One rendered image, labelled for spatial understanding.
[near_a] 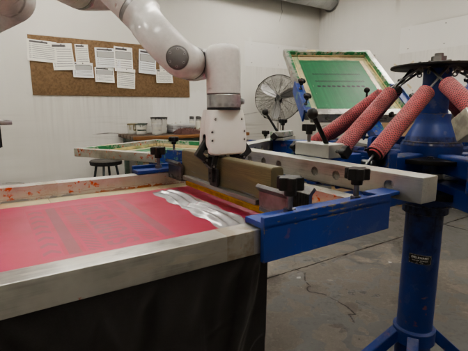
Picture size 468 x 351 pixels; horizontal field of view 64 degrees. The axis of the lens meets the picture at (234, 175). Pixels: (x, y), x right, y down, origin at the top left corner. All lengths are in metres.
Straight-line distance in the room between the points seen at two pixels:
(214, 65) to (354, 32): 5.30
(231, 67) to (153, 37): 0.17
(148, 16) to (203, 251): 0.50
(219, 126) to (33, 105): 3.83
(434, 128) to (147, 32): 0.98
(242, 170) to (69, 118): 3.91
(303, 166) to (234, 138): 0.22
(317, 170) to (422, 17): 4.61
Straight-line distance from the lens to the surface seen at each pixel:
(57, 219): 0.80
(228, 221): 0.69
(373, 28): 5.84
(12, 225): 0.80
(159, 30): 0.80
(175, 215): 0.76
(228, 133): 0.81
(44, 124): 4.54
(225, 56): 0.80
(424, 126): 1.41
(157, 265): 0.49
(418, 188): 0.77
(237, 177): 0.77
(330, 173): 0.89
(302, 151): 1.03
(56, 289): 0.46
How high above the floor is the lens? 1.16
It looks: 10 degrees down
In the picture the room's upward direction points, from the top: straight up
